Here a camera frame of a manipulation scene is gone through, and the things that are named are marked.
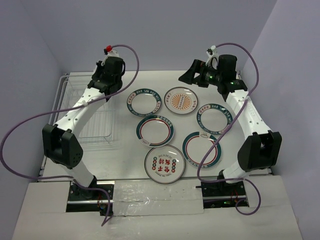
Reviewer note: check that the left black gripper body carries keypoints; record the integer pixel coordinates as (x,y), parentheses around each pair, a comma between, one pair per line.
(100,68)

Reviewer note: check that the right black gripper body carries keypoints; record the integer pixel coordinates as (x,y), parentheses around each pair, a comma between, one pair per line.
(208,76)

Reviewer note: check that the orange sunburst plate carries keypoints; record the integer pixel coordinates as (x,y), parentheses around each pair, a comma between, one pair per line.
(181,100)

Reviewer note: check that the hao shi plate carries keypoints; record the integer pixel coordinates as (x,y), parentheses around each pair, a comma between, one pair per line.
(213,118)
(144,102)

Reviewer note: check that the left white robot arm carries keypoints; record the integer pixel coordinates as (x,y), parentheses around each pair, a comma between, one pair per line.
(60,140)

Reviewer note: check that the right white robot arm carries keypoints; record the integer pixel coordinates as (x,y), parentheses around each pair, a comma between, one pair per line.
(261,147)

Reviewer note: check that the red character plate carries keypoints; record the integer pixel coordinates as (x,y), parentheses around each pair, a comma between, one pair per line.
(164,165)

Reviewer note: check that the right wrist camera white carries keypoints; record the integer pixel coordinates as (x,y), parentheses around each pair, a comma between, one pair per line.
(212,54)

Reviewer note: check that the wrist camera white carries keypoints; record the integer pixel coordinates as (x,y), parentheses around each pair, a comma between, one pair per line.
(212,54)
(109,52)

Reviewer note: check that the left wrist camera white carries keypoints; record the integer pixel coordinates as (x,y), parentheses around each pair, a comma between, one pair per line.
(109,52)

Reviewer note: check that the wire dish rack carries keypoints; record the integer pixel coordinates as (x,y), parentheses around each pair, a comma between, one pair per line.
(99,129)

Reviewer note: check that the teal red ring plate right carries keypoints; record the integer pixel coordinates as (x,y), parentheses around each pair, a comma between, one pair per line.
(196,145)

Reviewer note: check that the teal red ring plate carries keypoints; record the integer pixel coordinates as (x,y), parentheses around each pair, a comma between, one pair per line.
(196,145)
(155,131)

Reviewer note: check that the teal red ring plate centre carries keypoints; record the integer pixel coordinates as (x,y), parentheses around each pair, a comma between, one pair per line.
(155,131)

